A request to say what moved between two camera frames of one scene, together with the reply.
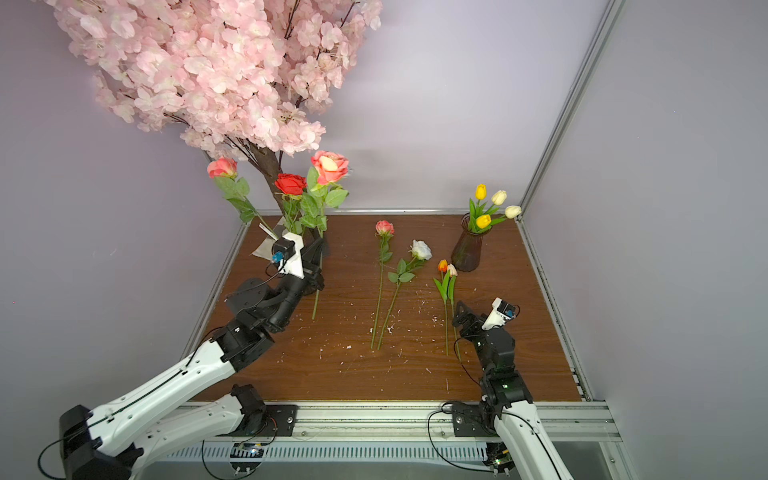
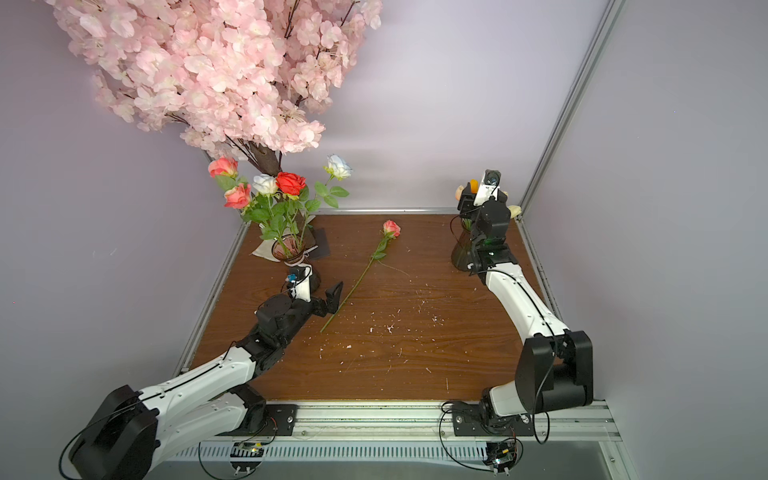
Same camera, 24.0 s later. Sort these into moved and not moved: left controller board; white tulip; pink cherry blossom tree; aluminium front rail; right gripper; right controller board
Moved: right gripper
Not moved: pink cherry blossom tree; white tulip; aluminium front rail; right controller board; left controller board
